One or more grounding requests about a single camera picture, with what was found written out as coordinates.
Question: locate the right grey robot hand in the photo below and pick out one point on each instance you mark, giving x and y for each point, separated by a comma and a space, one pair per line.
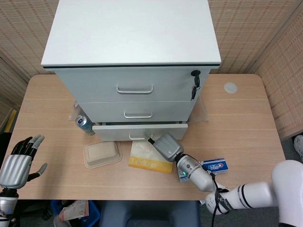
168, 146

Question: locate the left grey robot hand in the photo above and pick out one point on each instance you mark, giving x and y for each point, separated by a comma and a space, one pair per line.
15, 169

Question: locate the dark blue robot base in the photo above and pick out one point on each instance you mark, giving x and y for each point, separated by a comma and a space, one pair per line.
149, 215

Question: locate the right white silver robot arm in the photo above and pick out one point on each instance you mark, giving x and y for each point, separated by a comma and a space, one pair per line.
255, 191

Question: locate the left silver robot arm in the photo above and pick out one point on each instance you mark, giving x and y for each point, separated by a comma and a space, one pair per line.
7, 203

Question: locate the white shallow drawer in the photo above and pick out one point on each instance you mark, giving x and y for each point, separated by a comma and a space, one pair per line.
99, 111

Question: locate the white deep drawer with lock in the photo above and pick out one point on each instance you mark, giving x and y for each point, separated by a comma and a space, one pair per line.
94, 85

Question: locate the white three-drawer cabinet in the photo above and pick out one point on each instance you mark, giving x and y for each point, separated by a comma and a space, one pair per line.
130, 30

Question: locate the white yellow Lexicon envelope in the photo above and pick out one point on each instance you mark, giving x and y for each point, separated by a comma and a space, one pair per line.
146, 162

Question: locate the blue white toothpaste box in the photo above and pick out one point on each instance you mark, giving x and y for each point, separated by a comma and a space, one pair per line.
216, 165

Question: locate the beige upturned food container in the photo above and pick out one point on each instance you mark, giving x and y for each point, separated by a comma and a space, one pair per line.
101, 153

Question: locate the black key bunch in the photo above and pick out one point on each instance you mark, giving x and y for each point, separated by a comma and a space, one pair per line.
196, 81

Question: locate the pink paper bag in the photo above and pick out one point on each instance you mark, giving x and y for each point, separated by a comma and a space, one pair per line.
74, 209

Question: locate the blue green drink can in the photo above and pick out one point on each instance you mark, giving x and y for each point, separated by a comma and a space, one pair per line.
81, 121

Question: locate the blue plastic bin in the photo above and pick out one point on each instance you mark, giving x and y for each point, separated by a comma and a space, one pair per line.
93, 212

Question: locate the white shoe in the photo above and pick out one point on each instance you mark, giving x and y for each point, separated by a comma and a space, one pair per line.
299, 147

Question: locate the woven folding screen panel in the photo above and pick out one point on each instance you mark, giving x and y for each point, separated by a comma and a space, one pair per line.
284, 82

